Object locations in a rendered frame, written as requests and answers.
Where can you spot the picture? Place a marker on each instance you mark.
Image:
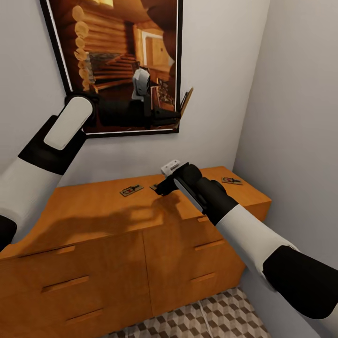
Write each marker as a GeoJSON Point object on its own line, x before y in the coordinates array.
{"type": "Point", "coordinates": [99, 45]}

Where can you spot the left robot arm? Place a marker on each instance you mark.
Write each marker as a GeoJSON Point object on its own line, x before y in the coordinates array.
{"type": "Point", "coordinates": [30, 180]}

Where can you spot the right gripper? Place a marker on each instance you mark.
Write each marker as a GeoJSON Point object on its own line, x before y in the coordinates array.
{"type": "Point", "coordinates": [165, 187]}

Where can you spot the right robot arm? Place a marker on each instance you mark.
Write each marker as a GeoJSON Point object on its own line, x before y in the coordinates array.
{"type": "Point", "coordinates": [310, 286]}

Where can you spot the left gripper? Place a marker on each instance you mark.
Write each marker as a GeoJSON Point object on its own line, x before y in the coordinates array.
{"type": "Point", "coordinates": [140, 114]}

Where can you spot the cabinet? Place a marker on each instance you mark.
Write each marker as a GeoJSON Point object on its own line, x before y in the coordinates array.
{"type": "Point", "coordinates": [96, 261]}

